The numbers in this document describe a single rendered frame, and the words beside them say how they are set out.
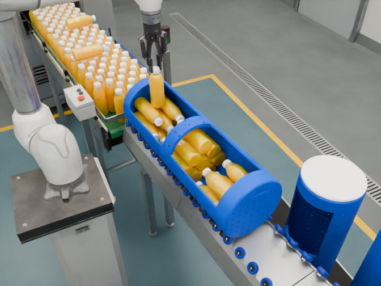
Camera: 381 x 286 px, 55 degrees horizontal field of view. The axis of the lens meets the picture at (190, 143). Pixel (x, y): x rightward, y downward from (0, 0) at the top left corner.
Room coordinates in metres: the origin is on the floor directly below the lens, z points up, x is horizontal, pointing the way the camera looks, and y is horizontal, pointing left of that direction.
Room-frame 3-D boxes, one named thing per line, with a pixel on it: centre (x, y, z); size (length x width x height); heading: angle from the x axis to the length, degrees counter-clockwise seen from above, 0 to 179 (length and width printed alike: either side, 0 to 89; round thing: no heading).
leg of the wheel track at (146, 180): (1.57, 0.27, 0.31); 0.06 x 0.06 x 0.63; 32
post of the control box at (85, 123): (1.69, 0.60, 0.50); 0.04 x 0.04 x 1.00; 32
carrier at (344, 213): (1.12, -0.62, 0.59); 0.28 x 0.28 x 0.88
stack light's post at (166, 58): (2.18, 0.15, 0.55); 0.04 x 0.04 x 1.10; 32
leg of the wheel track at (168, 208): (1.65, 0.15, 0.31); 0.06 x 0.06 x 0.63; 32
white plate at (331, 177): (1.12, -0.62, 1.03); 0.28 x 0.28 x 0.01
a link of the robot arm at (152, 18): (1.53, 0.16, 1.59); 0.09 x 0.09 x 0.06
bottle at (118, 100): (1.72, 0.39, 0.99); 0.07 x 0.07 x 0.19
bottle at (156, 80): (1.54, 0.16, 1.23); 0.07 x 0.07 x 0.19
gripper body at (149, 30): (1.53, 0.16, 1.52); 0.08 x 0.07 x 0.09; 122
